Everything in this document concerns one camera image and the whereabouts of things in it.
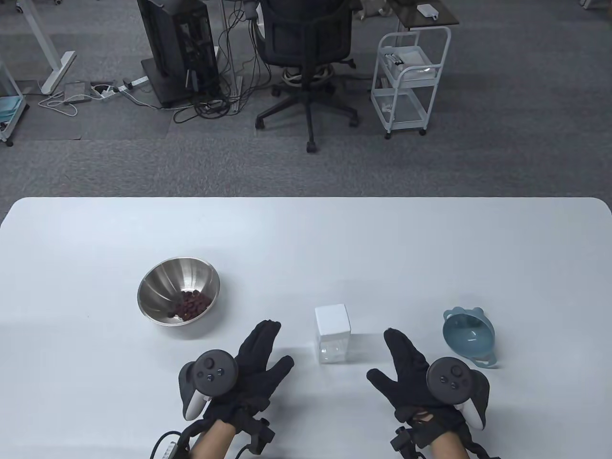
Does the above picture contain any person's left hand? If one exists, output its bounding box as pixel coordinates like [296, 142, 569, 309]
[202, 319, 295, 431]

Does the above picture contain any person's right hand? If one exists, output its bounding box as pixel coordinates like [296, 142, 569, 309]
[367, 328, 471, 438]

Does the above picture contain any blue plastic funnel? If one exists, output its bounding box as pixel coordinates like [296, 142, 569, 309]
[443, 306, 498, 369]

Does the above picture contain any clear square coffee jar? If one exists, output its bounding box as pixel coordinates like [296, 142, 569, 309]
[317, 332, 351, 365]

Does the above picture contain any pile of dark red cranberries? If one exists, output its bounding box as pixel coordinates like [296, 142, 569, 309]
[167, 290, 212, 322]

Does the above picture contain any white square jar lid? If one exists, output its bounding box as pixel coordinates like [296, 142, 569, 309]
[315, 304, 353, 336]

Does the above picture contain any stainless steel bowl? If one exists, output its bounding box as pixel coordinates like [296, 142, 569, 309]
[138, 257, 221, 327]

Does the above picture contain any person's right forearm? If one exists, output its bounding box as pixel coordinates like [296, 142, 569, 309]
[428, 437, 471, 459]

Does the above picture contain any person's left forearm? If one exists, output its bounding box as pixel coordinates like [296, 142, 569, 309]
[189, 421, 237, 459]

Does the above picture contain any black white handheld controller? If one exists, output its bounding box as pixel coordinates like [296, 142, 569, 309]
[179, 350, 239, 422]
[426, 357, 491, 430]

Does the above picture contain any white rolling cart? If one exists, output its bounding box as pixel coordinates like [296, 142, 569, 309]
[371, 26, 452, 140]

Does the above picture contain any clear plastic bag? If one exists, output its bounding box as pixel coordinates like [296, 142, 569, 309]
[404, 65, 441, 88]

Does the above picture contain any white power strip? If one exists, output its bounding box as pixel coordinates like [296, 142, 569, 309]
[102, 76, 149, 99]

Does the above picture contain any flat white box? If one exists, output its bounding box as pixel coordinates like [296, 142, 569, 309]
[386, 47, 432, 68]

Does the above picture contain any grey flat box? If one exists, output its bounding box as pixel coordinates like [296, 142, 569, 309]
[64, 82, 92, 104]

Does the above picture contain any black computer tower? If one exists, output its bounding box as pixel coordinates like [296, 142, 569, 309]
[137, 0, 221, 109]

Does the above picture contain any black office chair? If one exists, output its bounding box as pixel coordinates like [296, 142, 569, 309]
[255, 0, 359, 153]

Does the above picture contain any brown side table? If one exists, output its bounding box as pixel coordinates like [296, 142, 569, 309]
[386, 0, 459, 32]

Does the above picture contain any white trolley with teal bins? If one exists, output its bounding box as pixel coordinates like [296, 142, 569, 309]
[0, 57, 28, 147]

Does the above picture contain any white desk leg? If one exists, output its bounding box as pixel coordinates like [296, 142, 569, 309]
[17, 0, 77, 95]

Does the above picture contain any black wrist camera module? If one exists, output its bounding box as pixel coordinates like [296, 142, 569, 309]
[391, 427, 417, 456]
[238, 415, 276, 456]

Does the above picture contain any tangle of black cables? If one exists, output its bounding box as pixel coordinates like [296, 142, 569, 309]
[173, 0, 245, 126]

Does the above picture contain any white floor cable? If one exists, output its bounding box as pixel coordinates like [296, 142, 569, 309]
[38, 92, 78, 117]

